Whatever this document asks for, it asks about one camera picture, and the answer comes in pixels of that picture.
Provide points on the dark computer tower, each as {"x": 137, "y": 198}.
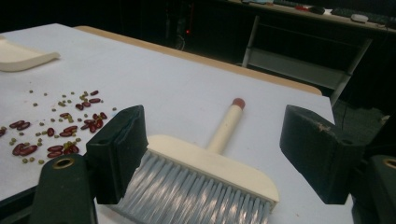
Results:
{"x": 185, "y": 25}

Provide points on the white computer mouse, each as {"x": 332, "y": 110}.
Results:
{"x": 359, "y": 17}

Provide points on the cream hand brush grey bristles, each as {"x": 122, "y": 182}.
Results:
{"x": 211, "y": 161}

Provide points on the dark keyboard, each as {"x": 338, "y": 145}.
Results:
{"x": 373, "y": 17}

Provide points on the cream plastic dustpan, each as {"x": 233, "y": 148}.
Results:
{"x": 21, "y": 57}

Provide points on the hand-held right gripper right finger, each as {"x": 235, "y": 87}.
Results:
{"x": 320, "y": 155}

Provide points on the desk with grey metal frame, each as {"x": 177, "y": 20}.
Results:
{"x": 295, "y": 59}

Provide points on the pile of red-brown crumbs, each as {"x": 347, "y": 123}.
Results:
{"x": 67, "y": 133}

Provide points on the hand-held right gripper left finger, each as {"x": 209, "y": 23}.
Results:
{"x": 118, "y": 155}

